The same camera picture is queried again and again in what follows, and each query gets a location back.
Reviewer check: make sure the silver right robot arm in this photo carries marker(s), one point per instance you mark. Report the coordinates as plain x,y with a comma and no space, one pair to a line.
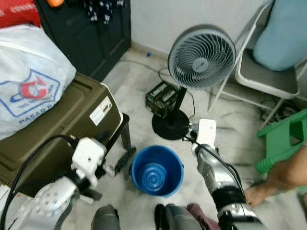
213,172

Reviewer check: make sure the black low table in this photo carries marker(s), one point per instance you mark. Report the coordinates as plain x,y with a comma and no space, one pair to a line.
121,129

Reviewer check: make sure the blue plastic bucket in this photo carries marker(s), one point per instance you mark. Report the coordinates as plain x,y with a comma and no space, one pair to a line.
156,172

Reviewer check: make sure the olive plastic storage box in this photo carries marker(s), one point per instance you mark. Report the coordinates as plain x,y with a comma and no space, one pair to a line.
62,129

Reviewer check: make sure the black green carton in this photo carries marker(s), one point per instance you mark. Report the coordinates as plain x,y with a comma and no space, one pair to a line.
160,98

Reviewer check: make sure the grey robot left leg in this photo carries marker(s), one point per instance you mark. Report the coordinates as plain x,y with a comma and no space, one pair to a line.
105,218

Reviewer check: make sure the grey robot leg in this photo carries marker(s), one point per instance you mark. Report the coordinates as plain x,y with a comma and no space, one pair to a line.
177,218
105,218

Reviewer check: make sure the grey floor fan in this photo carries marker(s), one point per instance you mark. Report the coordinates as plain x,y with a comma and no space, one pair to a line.
201,60

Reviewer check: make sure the grey robot right leg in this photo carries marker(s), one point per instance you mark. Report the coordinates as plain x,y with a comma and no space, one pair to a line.
177,218

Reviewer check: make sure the maroon cloth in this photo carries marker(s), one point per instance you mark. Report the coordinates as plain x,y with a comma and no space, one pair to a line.
201,218

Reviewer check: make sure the white metal folding chair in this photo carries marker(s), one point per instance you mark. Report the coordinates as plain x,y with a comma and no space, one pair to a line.
264,79

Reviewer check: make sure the green plastic stool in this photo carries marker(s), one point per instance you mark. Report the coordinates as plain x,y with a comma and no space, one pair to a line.
280,143

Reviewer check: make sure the white printed plastic bag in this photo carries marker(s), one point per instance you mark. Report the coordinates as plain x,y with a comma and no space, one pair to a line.
29,76

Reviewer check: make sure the black cabinet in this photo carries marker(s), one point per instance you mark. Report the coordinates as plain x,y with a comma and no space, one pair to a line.
81,43

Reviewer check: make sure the person's bare leg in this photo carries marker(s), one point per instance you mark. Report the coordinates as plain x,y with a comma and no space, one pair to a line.
283,175

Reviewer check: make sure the dark floral cloth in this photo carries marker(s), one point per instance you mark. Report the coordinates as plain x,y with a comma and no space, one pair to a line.
103,9

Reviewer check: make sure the light blue cushion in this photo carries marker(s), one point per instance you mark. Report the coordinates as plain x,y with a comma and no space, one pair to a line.
283,38

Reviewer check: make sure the small orange object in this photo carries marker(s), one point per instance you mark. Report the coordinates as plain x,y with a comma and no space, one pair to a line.
55,2

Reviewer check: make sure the red bag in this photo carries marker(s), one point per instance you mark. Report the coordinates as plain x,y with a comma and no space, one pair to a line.
17,12

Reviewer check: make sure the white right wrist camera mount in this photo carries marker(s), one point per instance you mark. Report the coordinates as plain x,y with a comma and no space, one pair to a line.
207,133

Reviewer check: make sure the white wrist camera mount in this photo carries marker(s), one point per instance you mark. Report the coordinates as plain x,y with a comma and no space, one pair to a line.
207,133
88,155

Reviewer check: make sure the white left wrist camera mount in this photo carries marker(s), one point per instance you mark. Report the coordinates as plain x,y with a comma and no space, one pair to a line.
88,155

